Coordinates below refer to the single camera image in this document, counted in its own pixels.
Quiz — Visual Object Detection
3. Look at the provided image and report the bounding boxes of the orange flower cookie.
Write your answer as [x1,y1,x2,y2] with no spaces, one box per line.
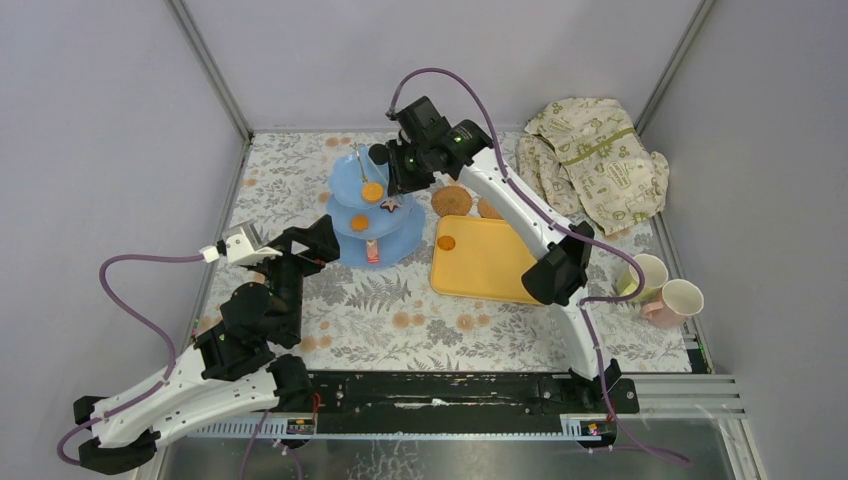
[350,214,370,232]

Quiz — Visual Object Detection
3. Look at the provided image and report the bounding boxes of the pink cake slice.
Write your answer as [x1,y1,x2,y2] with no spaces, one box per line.
[365,239,380,265]

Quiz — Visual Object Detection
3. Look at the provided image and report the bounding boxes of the blue three-tier cake stand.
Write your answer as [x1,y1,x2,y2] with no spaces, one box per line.
[326,144,426,269]

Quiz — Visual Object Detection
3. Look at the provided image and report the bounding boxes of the woven rattan coaster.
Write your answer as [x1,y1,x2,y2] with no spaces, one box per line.
[477,198,503,220]
[431,186,473,217]

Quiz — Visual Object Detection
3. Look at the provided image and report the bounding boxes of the orange waffle cookie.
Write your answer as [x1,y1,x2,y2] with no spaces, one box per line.
[361,182,385,204]

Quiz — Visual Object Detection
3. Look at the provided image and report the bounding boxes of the star shaped cookie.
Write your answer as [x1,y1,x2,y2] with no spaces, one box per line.
[379,196,403,213]

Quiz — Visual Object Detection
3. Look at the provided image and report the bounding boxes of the yellow serving tray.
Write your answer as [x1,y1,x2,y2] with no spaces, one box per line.
[430,216,538,305]

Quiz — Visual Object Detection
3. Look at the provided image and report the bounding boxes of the black round cookie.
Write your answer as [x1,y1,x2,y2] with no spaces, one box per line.
[368,144,389,165]

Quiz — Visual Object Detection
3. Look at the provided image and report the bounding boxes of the light blue tongs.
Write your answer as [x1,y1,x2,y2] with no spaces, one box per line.
[366,159,390,190]

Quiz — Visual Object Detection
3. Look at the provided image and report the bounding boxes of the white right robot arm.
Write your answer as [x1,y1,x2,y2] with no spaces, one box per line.
[372,96,614,412]

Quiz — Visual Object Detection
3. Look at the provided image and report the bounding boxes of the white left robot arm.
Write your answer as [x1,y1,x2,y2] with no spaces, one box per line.
[57,215,340,475]

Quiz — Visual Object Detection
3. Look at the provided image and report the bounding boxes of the orange round cookie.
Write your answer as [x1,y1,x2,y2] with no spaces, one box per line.
[436,235,456,251]

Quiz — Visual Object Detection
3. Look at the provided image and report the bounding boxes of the printed cloth bag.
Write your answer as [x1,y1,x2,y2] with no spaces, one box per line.
[516,98,670,236]

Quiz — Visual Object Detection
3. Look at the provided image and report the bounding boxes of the green paper cup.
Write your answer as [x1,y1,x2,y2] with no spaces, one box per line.
[615,253,669,303]

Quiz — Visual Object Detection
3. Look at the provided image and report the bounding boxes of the pink paper cup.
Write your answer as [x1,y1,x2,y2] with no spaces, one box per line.
[640,279,705,329]

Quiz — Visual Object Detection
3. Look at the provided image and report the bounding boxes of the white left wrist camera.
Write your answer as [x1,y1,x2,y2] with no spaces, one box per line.
[199,221,283,267]

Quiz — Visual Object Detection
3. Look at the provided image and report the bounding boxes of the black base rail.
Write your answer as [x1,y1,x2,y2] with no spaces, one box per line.
[272,371,640,417]

